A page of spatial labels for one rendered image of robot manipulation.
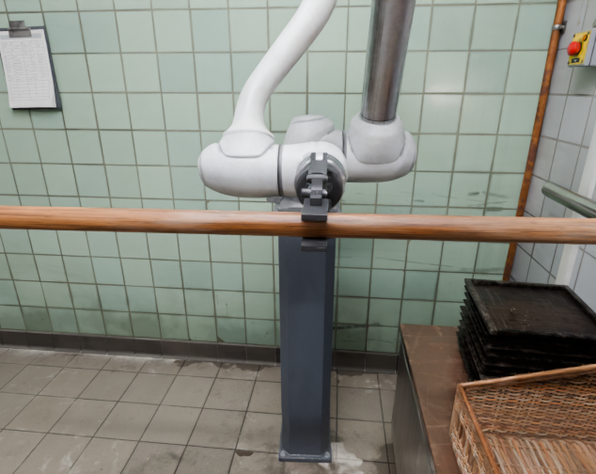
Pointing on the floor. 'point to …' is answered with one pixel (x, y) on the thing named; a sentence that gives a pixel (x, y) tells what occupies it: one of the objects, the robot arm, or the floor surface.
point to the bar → (586, 207)
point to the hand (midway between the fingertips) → (315, 223)
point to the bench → (426, 399)
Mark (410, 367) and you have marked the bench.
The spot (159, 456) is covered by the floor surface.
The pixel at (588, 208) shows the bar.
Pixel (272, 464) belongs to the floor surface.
